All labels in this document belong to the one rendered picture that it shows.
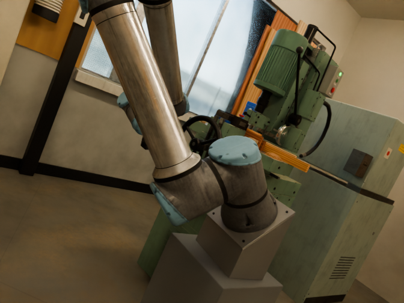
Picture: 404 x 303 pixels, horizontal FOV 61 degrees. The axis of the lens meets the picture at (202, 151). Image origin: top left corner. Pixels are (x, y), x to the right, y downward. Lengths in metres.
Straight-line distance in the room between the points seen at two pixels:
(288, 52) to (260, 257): 1.07
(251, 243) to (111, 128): 2.05
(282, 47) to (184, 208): 1.12
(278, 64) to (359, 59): 2.80
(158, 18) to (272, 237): 0.74
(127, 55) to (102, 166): 2.19
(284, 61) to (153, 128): 1.05
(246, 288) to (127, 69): 0.72
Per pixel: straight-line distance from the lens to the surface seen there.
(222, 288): 1.05
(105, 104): 2.85
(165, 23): 1.06
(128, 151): 3.06
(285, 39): 1.84
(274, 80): 1.81
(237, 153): 0.98
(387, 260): 3.93
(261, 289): 1.19
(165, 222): 1.95
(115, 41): 0.91
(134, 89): 0.91
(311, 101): 1.94
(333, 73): 2.07
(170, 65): 1.16
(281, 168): 1.66
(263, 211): 1.10
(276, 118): 1.91
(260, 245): 1.12
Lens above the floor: 1.00
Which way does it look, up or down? 8 degrees down
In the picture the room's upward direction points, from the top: 24 degrees clockwise
